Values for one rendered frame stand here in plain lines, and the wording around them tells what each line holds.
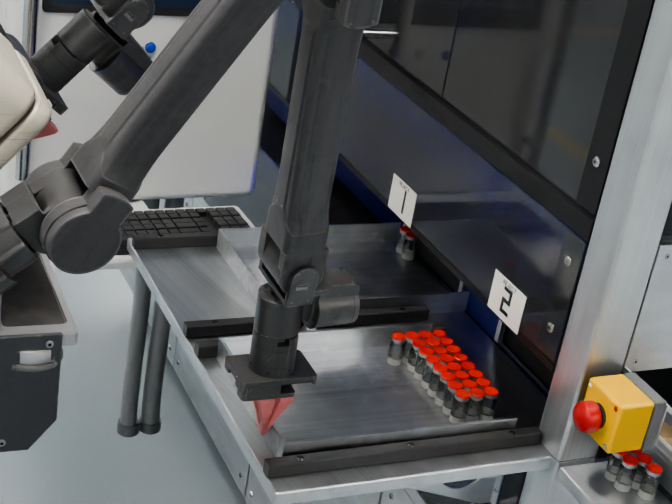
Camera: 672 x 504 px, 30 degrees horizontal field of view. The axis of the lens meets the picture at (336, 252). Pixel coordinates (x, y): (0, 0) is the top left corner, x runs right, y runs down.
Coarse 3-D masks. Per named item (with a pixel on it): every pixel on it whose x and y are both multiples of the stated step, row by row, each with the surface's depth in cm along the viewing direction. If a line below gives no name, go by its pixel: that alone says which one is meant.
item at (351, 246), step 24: (240, 240) 210; (336, 240) 218; (360, 240) 220; (384, 240) 222; (240, 264) 200; (336, 264) 211; (360, 264) 212; (384, 264) 214; (408, 264) 215; (360, 288) 204; (384, 288) 205; (408, 288) 207; (432, 288) 208; (432, 312) 200
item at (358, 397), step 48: (240, 336) 177; (336, 336) 184; (384, 336) 187; (336, 384) 176; (384, 384) 178; (288, 432) 164; (336, 432) 165; (384, 432) 161; (432, 432) 164; (480, 432) 168
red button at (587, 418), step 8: (576, 408) 157; (584, 408) 156; (592, 408) 156; (576, 416) 157; (584, 416) 155; (592, 416) 155; (600, 416) 156; (576, 424) 157; (584, 424) 156; (592, 424) 155; (600, 424) 156; (584, 432) 157
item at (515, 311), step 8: (496, 272) 179; (496, 280) 179; (504, 280) 177; (496, 288) 179; (512, 288) 175; (496, 296) 179; (504, 296) 177; (512, 296) 175; (520, 296) 174; (488, 304) 181; (496, 304) 179; (504, 304) 177; (512, 304) 175; (520, 304) 174; (496, 312) 179; (512, 312) 176; (520, 312) 174; (504, 320) 178; (512, 320) 176; (520, 320) 174; (512, 328) 176
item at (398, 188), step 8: (392, 184) 207; (400, 184) 204; (392, 192) 207; (400, 192) 204; (408, 192) 202; (392, 200) 207; (400, 200) 205; (408, 200) 202; (392, 208) 207; (400, 208) 205; (408, 208) 202; (400, 216) 205; (408, 216) 202; (408, 224) 202
